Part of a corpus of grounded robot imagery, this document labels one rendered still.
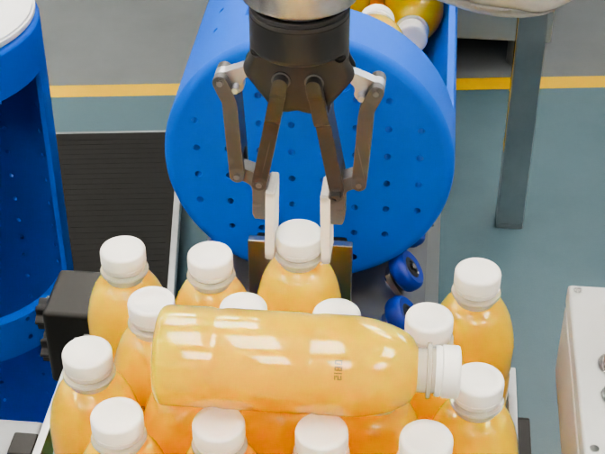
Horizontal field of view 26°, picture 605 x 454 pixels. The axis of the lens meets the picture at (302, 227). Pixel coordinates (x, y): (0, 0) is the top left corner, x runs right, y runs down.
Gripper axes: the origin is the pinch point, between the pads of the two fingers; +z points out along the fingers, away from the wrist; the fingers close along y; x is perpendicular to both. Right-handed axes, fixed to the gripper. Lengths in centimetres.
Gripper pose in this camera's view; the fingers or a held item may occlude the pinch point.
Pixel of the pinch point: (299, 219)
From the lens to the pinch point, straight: 108.5
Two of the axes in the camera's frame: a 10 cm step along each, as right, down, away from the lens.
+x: -1.2, 6.0, -7.9
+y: -9.9, -0.8, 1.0
